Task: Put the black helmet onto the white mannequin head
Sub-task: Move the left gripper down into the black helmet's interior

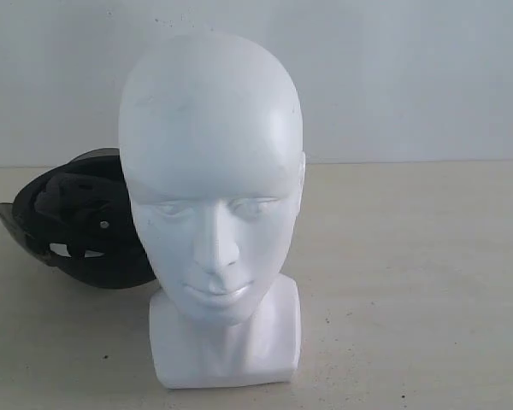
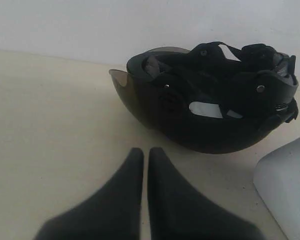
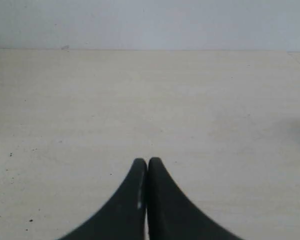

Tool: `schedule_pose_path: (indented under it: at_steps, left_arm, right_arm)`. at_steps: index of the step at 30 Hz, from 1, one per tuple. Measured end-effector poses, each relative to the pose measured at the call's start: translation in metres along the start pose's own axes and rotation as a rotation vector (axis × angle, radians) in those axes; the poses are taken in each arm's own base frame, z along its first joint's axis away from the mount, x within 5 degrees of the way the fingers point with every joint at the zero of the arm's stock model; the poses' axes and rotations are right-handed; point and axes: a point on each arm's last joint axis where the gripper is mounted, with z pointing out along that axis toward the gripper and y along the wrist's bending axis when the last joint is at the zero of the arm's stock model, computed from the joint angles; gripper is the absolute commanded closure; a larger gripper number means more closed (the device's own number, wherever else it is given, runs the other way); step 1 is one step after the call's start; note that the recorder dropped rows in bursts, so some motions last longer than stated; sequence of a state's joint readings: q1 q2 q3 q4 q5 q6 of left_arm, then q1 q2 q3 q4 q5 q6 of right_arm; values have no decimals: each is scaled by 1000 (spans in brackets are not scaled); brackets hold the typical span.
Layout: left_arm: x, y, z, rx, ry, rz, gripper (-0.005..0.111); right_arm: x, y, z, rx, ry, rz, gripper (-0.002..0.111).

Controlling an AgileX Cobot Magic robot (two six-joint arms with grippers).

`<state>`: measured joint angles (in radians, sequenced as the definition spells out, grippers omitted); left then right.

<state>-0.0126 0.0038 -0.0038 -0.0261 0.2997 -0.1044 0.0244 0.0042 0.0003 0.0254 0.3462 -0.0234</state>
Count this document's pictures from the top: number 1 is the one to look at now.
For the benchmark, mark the black helmet with visor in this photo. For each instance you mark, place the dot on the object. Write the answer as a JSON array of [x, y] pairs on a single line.
[[77, 218]]

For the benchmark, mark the white mannequin head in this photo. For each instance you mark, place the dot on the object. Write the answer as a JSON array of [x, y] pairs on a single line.
[[211, 146]]

